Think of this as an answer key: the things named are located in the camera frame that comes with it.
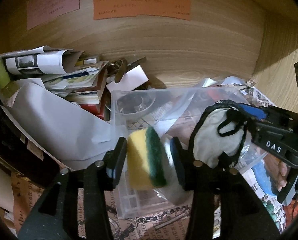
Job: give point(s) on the metal key bunch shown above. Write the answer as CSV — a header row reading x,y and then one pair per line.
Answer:
x,y
119,70

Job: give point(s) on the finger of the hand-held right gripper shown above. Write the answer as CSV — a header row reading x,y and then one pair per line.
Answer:
x,y
273,143
253,111

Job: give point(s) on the black box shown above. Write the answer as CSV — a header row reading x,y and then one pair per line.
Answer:
x,y
16,145

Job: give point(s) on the rolled printed paper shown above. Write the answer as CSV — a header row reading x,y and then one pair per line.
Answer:
x,y
49,61

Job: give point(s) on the white card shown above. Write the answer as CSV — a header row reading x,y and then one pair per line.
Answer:
x,y
132,78

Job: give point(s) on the orange paper note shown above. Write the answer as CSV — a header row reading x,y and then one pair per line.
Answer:
x,y
141,6

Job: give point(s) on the stack of books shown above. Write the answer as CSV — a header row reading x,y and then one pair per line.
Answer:
x,y
87,87

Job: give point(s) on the blue sponge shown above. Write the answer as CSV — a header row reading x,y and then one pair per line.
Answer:
x,y
262,178

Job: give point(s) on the yellow and green sponge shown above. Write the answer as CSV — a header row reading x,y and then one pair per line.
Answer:
x,y
141,160

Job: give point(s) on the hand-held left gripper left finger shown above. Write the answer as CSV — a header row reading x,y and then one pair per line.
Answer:
x,y
116,173

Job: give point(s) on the clear plastic box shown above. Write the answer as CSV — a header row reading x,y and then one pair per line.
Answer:
x,y
129,205

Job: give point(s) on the white cloth with black trim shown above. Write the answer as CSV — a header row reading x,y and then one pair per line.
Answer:
x,y
213,135

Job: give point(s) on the person's right hand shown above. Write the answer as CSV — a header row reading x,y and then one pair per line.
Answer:
x,y
282,175

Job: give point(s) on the pink paper note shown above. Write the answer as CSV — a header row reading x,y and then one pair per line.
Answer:
x,y
51,5

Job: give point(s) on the large white paper sheet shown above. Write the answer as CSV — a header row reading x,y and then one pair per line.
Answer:
x,y
54,125

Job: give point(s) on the glass bowl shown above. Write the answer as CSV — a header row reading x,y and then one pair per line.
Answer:
x,y
137,105

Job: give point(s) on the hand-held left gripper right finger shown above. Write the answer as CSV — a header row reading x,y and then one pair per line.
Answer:
x,y
177,166

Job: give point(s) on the clear plastic bag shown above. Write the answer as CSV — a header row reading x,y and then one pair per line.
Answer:
x,y
183,110

